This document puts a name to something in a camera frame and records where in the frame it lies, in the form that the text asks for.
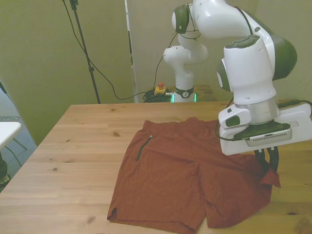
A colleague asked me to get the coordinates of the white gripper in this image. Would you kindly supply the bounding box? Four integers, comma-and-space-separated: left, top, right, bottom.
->
218, 102, 312, 173

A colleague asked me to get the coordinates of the rust brown shirt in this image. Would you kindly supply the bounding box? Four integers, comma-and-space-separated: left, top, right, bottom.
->
107, 117, 281, 234

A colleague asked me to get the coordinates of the yellow emergency stop button box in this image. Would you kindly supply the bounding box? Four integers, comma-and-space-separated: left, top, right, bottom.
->
154, 82, 168, 96

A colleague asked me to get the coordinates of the white vertical panel edge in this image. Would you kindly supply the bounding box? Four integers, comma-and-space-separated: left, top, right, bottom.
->
125, 0, 137, 103

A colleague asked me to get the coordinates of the black tripod pole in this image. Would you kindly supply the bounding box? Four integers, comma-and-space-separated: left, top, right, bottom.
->
69, 0, 101, 104

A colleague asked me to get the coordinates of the white folding table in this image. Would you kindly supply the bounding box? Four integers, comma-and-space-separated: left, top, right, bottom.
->
0, 121, 28, 151

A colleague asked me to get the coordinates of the black floor equipment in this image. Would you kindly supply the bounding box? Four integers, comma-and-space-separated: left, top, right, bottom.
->
0, 151, 12, 189

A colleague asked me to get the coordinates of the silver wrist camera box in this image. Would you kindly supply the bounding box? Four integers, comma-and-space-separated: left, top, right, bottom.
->
233, 122, 293, 148

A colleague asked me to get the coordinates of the coiled black cable bundle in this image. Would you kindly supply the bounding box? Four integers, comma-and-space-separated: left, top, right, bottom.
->
142, 89, 175, 103

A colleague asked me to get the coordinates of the black tripod cable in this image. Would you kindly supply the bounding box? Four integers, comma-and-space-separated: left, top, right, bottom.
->
62, 0, 147, 100

